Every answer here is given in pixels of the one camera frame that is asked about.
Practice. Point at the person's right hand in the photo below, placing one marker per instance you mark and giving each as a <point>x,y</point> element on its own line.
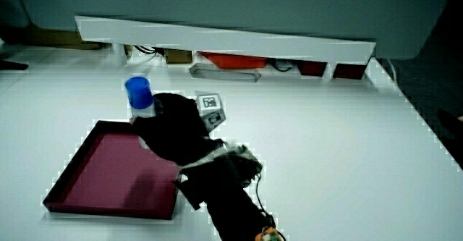
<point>173,129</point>

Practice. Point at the blue capped glue bottle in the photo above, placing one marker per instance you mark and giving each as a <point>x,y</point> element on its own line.
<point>139,92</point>

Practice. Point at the dark red square plate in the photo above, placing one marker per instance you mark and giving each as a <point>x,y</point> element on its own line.
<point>108,176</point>

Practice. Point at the small brown cardboard box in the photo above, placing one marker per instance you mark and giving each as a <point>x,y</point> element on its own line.
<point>178,56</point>

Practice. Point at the clear tray with red item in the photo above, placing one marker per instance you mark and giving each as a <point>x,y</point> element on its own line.
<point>224,75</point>

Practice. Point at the orange plastic tray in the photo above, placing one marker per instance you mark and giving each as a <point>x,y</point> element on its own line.
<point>235,61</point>

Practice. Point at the white desk riser shelf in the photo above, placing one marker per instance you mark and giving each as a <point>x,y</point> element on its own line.
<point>224,40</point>

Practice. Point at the large white panel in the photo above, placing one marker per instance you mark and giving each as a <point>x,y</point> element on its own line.
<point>253,6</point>

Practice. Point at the large brown cardboard box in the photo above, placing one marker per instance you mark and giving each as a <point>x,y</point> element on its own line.
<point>58,38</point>

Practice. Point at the dark red box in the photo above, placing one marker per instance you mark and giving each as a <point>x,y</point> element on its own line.
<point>312,68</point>
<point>349,71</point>

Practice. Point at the black flat object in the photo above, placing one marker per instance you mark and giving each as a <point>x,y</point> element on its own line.
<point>12,65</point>

